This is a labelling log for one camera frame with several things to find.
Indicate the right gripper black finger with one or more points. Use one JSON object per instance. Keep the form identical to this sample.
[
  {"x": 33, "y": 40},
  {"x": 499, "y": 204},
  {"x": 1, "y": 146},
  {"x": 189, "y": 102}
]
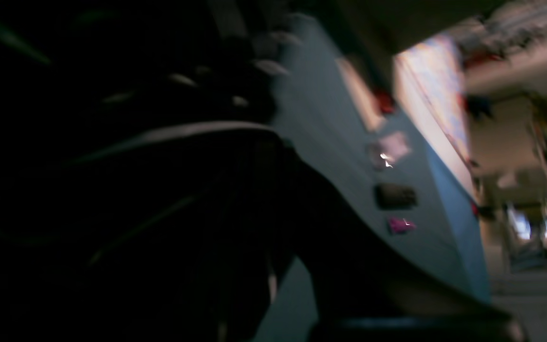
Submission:
[{"x": 364, "y": 290}]

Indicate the navy white striped t-shirt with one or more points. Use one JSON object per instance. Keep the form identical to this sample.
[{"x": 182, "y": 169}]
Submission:
[{"x": 140, "y": 182}]

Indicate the black remote control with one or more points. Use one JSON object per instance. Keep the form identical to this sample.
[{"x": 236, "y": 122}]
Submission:
[{"x": 395, "y": 196}]

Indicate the pink tube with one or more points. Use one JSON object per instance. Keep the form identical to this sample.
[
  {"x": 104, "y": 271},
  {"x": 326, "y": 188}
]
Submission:
[{"x": 398, "y": 226}]

